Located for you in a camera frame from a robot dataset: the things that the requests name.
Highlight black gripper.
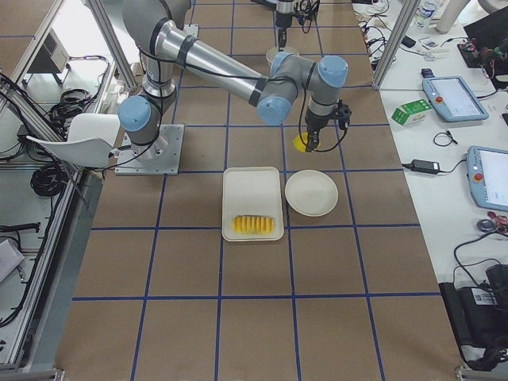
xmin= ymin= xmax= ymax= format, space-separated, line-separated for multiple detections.
xmin=305 ymin=110 xmax=333 ymax=152

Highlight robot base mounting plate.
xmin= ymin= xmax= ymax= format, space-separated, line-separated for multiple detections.
xmin=114 ymin=124 xmax=185 ymax=175

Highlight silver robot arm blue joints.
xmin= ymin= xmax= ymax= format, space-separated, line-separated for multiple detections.
xmin=117 ymin=0 xmax=351 ymax=158

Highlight yellow lemon slice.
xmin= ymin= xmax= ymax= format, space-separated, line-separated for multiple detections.
xmin=292 ymin=133 xmax=307 ymax=152

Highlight white round plate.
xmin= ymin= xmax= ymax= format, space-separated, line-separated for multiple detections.
xmin=285 ymin=170 xmax=339 ymax=217

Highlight white rectangular tray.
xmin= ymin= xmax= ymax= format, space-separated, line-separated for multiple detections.
xmin=221 ymin=167 xmax=284 ymax=242

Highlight green white carton box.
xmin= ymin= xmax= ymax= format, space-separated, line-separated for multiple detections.
xmin=391 ymin=99 xmax=433 ymax=126

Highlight sliced yellow fruit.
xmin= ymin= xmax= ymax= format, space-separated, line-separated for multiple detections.
xmin=232 ymin=215 xmax=275 ymax=235

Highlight black power adapter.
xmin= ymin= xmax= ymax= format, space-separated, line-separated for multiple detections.
xmin=411 ymin=160 xmax=441 ymax=175

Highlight blue teach pendant upper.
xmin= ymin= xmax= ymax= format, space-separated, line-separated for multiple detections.
xmin=421 ymin=76 xmax=489 ymax=122

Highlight blue teach pendant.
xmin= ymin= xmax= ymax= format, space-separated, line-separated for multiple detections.
xmin=421 ymin=76 xmax=489 ymax=122
xmin=466 ymin=146 xmax=507 ymax=212

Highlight blue teach pendant lower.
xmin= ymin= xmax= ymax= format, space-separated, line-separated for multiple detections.
xmin=466 ymin=146 xmax=507 ymax=212

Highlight white plastic chair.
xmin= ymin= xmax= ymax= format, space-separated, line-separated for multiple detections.
xmin=27 ymin=114 xmax=120 ymax=168

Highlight black device bottom right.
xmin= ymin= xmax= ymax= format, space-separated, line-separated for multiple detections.
xmin=439 ymin=264 xmax=507 ymax=371

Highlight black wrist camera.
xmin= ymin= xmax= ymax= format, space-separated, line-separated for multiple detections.
xmin=333 ymin=99 xmax=352 ymax=131

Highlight aluminium frame post right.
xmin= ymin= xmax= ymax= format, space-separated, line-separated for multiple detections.
xmin=372 ymin=0 xmax=419 ymax=90

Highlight black cable coil left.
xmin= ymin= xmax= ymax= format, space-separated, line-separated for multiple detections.
xmin=30 ymin=162 xmax=69 ymax=197

